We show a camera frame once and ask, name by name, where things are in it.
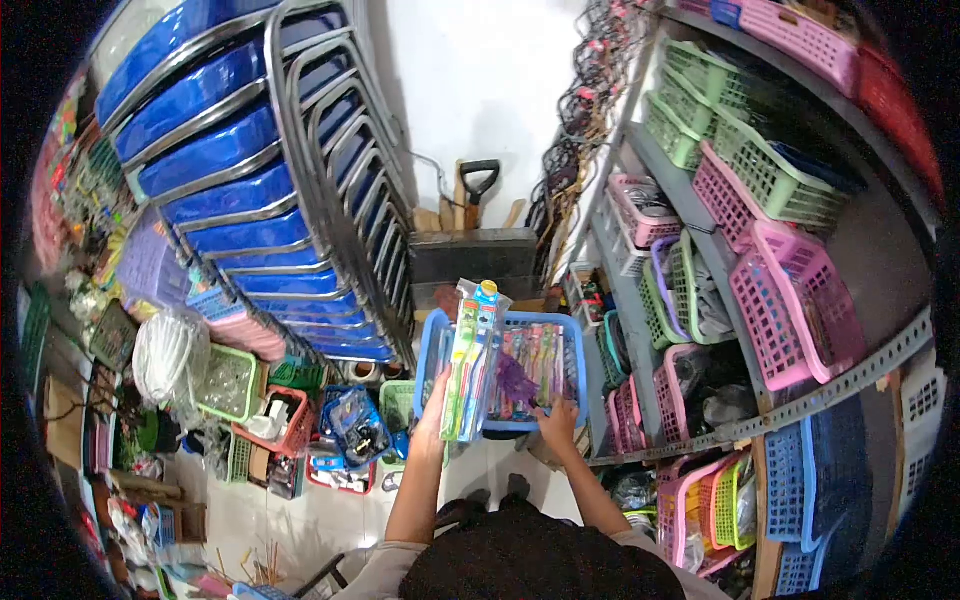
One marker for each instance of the person's right hand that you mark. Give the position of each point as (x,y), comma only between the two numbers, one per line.
(559,427)

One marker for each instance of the person's left hand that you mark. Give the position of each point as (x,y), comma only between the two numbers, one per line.
(433,420)

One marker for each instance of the person's left thumb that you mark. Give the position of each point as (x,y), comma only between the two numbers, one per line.
(445,386)

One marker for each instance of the person's right fingers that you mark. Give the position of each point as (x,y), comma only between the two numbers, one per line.
(553,406)

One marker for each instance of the toothbrush packet bundle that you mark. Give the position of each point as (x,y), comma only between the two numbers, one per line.
(474,360)

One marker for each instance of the blue plastic basket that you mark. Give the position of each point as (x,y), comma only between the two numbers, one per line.
(574,352)

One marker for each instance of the pile of packed toothbrushes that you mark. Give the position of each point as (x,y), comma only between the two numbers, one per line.
(536,367)

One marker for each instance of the purple plastic item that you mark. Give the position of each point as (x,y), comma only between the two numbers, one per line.
(516,379)

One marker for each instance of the green mesh basket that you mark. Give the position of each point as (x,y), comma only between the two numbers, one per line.
(396,409)

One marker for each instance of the person's legs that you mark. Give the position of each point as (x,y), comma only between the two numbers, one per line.
(517,487)

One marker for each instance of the blue basket with packets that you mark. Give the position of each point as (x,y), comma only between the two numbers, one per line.
(356,424)

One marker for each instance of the dark wooden box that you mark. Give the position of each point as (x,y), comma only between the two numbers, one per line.
(472,259)

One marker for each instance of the red flat tray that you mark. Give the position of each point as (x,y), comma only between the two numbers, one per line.
(341,476)

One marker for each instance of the person's body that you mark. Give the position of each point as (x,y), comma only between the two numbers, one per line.
(525,559)

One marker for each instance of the red plastic basket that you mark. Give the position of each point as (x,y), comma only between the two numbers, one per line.
(289,427)

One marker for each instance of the stack of pink baskets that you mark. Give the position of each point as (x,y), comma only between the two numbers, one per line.
(240,330)

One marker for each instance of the green basket with clear bags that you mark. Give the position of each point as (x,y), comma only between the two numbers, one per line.
(229,382)

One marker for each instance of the full shop shelf with baskets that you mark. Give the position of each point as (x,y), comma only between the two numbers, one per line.
(750,262)

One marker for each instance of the white plastic bag bundle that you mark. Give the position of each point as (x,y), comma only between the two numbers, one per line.
(169,356)

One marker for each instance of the stack of blue chairs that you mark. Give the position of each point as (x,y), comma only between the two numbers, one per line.
(247,187)

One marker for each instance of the purple plastic basket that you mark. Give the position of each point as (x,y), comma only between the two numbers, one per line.
(150,262)

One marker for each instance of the cluttered shop shelf with goods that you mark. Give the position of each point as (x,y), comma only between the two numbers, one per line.
(75,210)

